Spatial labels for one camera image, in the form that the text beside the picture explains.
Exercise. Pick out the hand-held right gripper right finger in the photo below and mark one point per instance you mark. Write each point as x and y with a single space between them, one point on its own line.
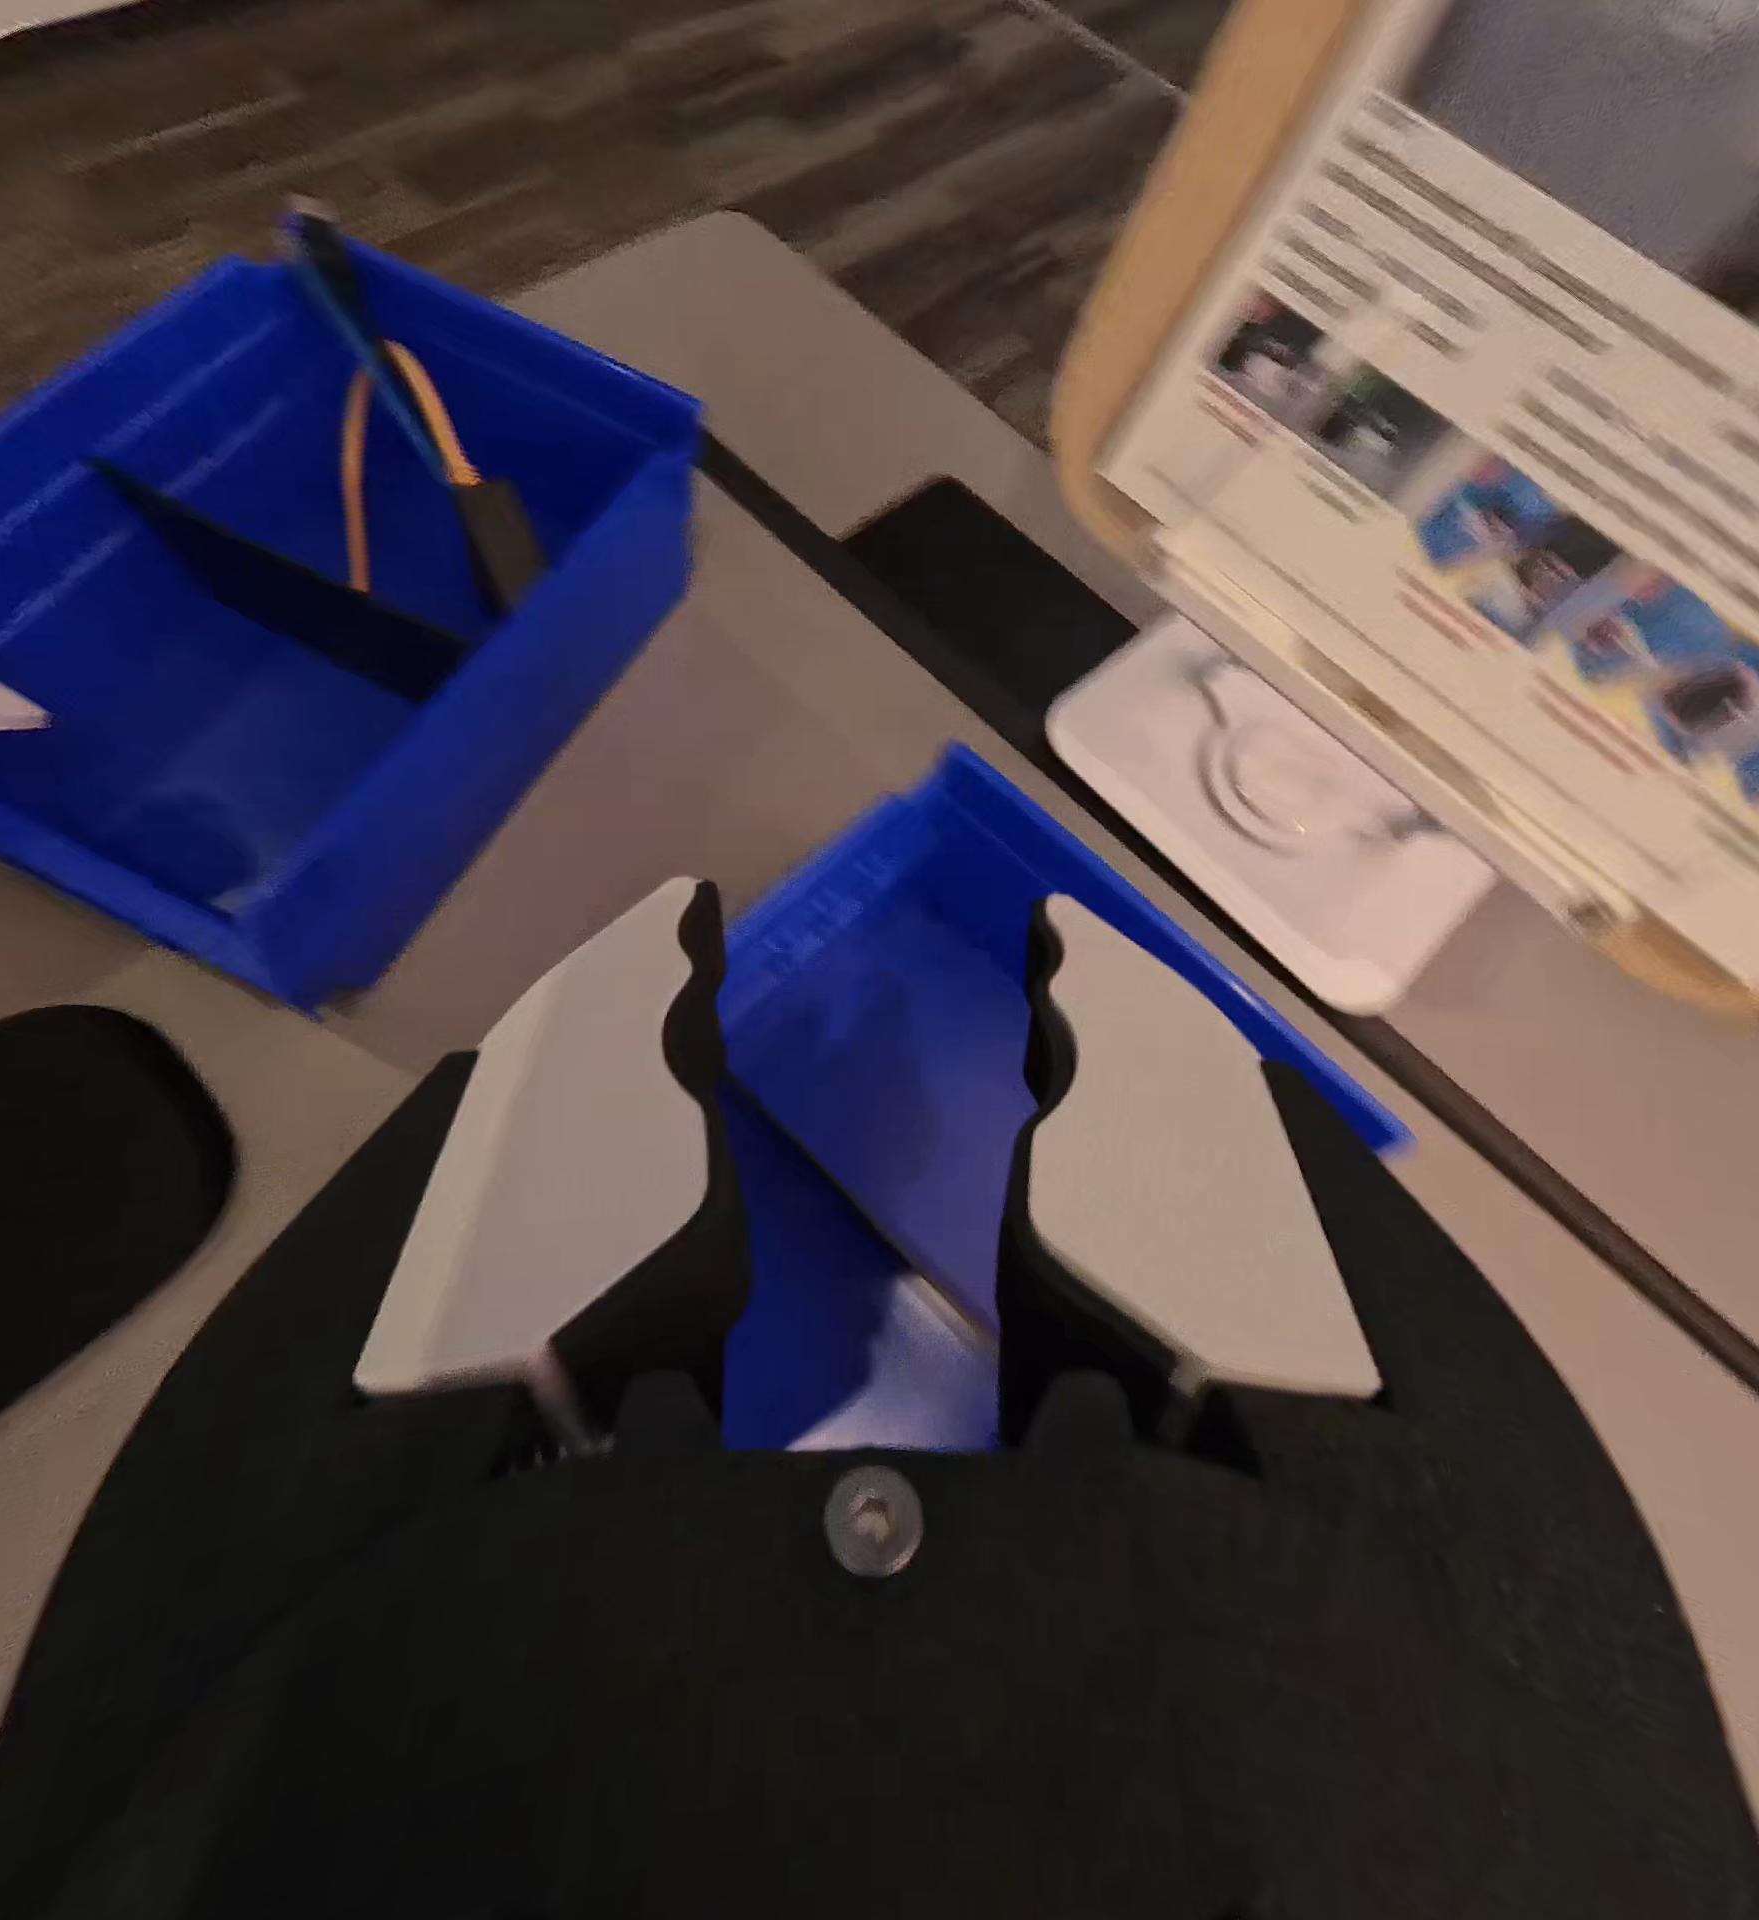
1211 1198

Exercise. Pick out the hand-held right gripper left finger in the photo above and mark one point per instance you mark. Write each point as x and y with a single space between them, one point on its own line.
537 1198

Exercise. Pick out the blue plastic bin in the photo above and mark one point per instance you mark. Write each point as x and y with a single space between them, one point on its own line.
193 751
879 1025

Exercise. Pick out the black network switch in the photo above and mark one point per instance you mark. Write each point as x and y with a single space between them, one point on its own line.
501 548

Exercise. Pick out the white stand base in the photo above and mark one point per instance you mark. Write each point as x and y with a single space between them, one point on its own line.
1240 815

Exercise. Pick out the black textured pad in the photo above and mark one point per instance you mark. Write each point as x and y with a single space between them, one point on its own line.
55 1198

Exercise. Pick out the dark rectangular table panel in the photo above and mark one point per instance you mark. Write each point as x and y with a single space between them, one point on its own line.
982 596

